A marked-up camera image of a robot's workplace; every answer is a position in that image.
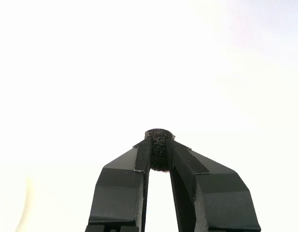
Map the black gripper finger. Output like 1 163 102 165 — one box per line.
165 137 262 232
85 137 154 232

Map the small black foam box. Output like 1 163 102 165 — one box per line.
144 128 176 174

